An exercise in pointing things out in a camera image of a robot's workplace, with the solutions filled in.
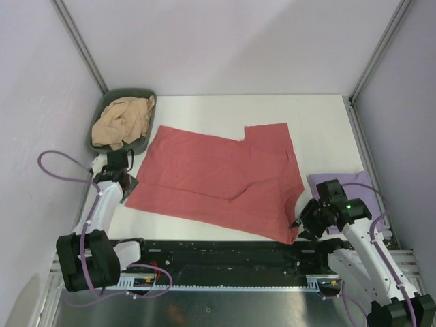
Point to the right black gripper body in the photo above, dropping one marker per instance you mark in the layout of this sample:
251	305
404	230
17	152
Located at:
315	219

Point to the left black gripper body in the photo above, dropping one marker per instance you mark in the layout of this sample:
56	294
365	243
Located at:
129	189

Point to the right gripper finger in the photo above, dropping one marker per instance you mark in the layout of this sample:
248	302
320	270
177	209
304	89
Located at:
303	235
295	224

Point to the pink t shirt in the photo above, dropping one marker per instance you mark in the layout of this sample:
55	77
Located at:
251	185

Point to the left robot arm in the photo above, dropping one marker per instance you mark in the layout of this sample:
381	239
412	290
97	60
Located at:
87	258

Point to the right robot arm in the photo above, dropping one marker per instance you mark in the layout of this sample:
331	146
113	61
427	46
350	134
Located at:
369	274

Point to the lilac folded t shirt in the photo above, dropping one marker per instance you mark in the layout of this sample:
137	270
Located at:
348	181

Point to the beige t shirt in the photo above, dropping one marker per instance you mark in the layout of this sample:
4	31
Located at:
122	122

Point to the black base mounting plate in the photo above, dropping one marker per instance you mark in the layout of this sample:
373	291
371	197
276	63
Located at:
248	264

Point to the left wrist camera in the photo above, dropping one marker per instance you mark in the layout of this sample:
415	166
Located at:
113	160

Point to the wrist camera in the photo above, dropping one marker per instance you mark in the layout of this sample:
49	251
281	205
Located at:
113	160
331	192

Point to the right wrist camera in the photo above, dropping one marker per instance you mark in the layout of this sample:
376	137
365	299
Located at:
331	192

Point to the right aluminium frame post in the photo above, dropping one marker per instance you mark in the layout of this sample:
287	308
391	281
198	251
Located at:
393	26

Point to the aluminium frame post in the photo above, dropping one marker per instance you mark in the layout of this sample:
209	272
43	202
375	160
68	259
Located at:
78	41
393	26

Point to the left aluminium frame post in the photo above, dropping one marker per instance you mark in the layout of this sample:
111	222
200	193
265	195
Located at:
78	41

